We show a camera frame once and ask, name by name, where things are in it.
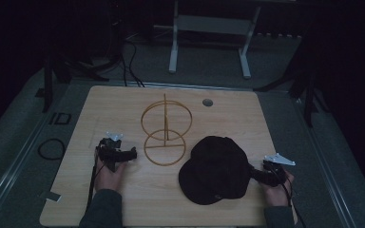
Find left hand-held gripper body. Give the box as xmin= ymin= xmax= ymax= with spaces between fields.
xmin=96 ymin=131 xmax=128 ymax=173

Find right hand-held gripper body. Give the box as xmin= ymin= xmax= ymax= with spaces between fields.
xmin=261 ymin=152 xmax=297 ymax=188

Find black hat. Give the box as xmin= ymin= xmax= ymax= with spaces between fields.
xmin=178 ymin=135 xmax=255 ymax=206

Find golden wire hat stand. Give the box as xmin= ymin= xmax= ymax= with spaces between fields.
xmin=140 ymin=92 xmax=194 ymax=167

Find person's right hand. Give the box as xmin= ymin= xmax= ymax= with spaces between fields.
xmin=260 ymin=170 xmax=296 ymax=208

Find person's left hand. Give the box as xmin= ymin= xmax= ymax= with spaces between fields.
xmin=93 ymin=156 xmax=128 ymax=194

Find black metal stand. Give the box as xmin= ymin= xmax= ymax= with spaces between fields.
xmin=252 ymin=31 xmax=329 ymax=128

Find black tripod stand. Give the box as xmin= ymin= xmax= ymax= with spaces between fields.
xmin=42 ymin=55 xmax=110 ymax=114

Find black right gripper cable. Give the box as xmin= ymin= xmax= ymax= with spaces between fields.
xmin=274 ymin=169 xmax=308 ymax=228

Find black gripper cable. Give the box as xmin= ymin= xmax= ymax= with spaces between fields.
xmin=86 ymin=143 xmax=105 ymax=211
xmin=274 ymin=169 xmax=308 ymax=228

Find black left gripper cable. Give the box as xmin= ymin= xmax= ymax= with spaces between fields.
xmin=86 ymin=143 xmax=105 ymax=211

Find silver metal floor rail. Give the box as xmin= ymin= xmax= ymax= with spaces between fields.
xmin=293 ymin=96 xmax=359 ymax=228
xmin=0 ymin=104 xmax=61 ymax=219

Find black floor cables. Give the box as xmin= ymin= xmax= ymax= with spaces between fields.
xmin=119 ymin=37 xmax=146 ymax=88

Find white metal desk frame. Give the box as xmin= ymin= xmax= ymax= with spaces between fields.
xmin=153 ymin=0 xmax=262 ymax=80

